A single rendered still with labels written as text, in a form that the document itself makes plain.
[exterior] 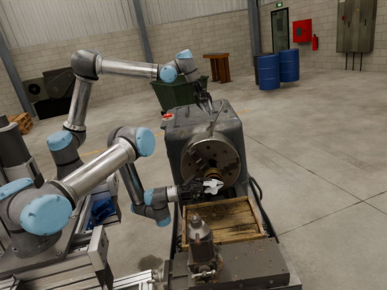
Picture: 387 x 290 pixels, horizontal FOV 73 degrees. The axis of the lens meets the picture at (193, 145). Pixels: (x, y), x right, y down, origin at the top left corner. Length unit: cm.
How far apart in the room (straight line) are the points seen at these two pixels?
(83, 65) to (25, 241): 72
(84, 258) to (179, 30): 1098
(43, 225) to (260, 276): 67
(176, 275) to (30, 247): 48
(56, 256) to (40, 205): 22
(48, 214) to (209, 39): 1148
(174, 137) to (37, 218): 86
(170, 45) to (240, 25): 328
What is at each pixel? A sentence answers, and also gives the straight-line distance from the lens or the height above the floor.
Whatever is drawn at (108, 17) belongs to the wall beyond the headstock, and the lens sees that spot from 1128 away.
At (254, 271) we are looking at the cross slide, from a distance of 98.
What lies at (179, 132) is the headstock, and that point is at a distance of 147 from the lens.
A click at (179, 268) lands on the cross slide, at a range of 103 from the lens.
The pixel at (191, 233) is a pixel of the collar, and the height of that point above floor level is 114.
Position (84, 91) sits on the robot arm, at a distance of 143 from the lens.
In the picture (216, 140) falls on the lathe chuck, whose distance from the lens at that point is 131.
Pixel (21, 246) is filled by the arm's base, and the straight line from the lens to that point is 104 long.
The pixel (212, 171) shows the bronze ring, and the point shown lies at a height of 112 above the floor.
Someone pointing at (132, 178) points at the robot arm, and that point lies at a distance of 123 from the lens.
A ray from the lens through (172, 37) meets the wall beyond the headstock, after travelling 1153.
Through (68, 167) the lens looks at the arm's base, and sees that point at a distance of 142.
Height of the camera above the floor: 172
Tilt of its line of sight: 22 degrees down
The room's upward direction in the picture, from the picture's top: 11 degrees counter-clockwise
